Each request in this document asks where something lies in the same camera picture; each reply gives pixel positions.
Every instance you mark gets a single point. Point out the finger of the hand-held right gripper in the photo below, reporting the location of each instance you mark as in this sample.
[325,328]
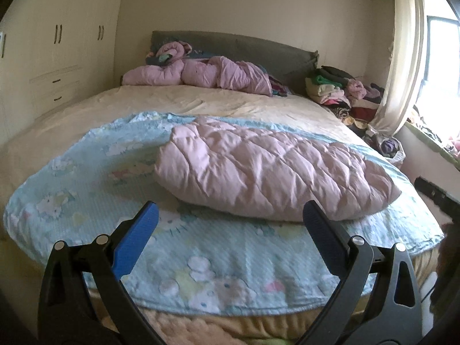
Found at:
[436,194]

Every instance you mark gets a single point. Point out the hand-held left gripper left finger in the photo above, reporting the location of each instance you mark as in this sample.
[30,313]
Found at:
[136,231]

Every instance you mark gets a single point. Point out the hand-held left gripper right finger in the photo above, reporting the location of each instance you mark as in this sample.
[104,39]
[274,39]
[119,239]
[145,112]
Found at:
[323,237]

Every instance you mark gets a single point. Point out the pink quilted coat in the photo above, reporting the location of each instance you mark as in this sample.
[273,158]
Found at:
[269,172]

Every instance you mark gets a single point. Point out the pile of folded clothes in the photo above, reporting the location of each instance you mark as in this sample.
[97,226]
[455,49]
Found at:
[330,90]

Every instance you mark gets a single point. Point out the blue cartoon printed blanket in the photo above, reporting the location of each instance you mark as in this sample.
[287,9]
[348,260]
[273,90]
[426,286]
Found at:
[90,187]

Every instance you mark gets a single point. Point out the purple cloth bundle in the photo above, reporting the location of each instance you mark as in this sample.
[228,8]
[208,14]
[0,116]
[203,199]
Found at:
[390,147]

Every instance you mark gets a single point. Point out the window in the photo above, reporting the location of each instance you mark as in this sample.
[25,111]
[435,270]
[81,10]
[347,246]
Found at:
[444,79]

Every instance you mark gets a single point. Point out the bed with cream sheet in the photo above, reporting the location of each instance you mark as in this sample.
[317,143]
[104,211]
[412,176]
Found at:
[179,104]

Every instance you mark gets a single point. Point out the cream curtain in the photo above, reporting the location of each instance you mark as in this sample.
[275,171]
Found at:
[402,61]

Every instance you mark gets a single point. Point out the colourful patterned cloth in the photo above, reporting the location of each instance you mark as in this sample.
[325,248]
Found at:
[278,88]

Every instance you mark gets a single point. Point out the crumpled pink quilted garment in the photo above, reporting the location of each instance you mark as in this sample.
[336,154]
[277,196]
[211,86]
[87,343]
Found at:
[233,75]

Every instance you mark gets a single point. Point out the grey padded headboard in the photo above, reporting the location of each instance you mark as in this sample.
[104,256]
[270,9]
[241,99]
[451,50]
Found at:
[258,50]

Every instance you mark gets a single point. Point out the cream wardrobe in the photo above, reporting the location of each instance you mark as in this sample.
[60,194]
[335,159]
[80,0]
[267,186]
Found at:
[64,43]

